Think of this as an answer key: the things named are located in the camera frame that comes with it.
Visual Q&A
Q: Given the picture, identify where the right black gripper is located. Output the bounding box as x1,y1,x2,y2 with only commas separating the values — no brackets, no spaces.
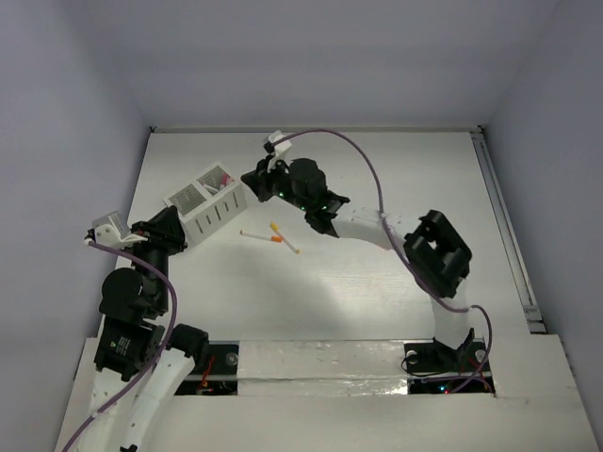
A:
243,152,311,212

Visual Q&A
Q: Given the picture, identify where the purple capped white marker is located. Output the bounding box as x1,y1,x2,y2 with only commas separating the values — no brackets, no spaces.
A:
220,174,233,186

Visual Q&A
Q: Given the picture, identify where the yellow capped white marker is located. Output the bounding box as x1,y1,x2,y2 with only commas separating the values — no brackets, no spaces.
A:
269,222,301,254

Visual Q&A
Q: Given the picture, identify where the orange capped white marker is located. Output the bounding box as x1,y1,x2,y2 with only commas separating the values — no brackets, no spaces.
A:
239,230,283,243

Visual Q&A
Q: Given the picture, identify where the coral capped white marker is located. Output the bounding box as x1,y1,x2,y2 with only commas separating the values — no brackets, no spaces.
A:
202,183,224,196

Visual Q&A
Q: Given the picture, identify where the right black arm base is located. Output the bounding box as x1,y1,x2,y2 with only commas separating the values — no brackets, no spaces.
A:
400,339,495,395

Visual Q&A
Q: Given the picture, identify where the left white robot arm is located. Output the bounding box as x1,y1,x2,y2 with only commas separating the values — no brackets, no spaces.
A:
62,206,209,451

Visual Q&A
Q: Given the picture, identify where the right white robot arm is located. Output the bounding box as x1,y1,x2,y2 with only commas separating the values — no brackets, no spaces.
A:
241,158,474,369

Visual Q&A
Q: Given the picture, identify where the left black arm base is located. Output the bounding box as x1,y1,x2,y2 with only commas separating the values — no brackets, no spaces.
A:
175,341,239,396

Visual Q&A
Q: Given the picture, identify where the white slotted organizer box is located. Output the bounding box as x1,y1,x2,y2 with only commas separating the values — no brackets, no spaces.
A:
163,162,248,248

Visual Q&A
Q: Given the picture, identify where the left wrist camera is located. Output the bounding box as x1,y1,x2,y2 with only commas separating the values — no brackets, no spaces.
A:
85,211,146,250

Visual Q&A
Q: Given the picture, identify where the aluminium rail right edge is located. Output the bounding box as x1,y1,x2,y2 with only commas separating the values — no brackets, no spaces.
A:
470,127,548,335

